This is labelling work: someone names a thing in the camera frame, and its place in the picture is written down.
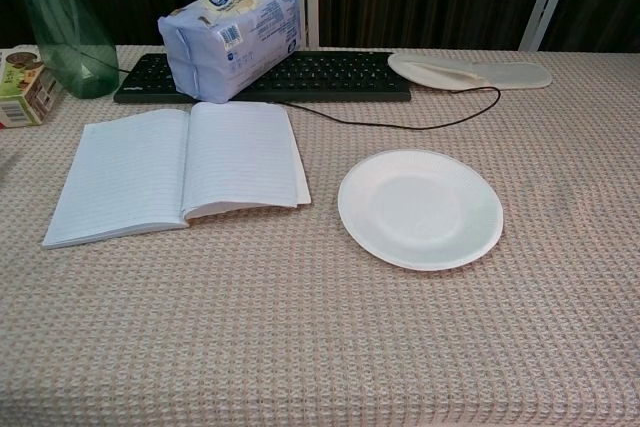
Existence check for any yellow cover lined notebook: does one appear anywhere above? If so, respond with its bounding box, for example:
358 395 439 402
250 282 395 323
41 100 312 251

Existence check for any white paper plate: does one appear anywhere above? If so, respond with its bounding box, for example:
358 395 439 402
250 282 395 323
337 148 505 272

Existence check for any black computer keyboard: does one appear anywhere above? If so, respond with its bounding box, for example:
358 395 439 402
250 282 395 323
113 50 413 104

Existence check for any beige waffle tablecloth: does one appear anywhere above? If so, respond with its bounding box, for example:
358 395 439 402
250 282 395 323
0 44 640 427

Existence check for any light blue tissue pack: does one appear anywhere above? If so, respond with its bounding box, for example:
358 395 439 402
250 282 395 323
157 0 301 104

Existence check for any white cloth slipper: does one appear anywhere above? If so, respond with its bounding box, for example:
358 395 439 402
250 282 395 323
387 51 554 92

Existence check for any green spray bottle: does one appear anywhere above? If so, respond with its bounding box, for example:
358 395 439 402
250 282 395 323
8 0 121 100

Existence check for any red cookie box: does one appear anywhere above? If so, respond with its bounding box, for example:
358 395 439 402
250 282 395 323
0 50 65 129

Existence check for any black keyboard cable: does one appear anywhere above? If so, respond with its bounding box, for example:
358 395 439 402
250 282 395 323
279 85 502 131

